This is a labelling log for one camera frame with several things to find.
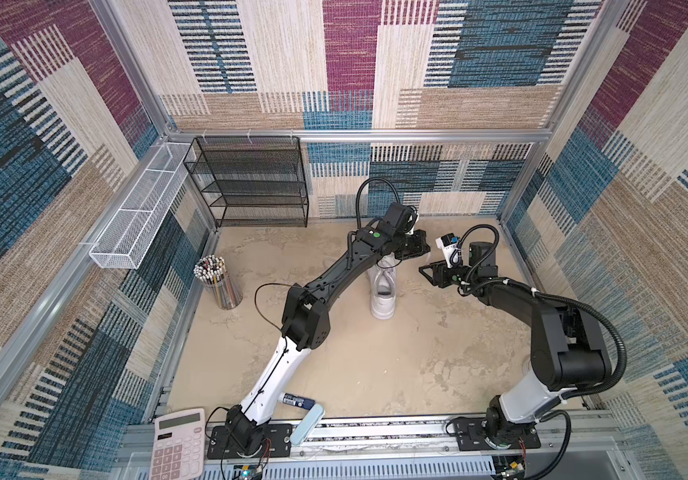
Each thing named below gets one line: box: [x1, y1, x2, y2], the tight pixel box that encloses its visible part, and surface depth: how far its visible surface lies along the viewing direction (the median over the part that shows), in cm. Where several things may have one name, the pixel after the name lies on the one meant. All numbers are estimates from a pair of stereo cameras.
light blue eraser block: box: [290, 403, 325, 446], surface depth 74 cm
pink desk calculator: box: [149, 408, 206, 480], surface depth 73 cm
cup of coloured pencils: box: [193, 255, 243, 310], surface depth 87 cm
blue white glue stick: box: [278, 392, 316, 410], surface depth 79 cm
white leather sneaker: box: [367, 252, 398, 320], surface depth 93 cm
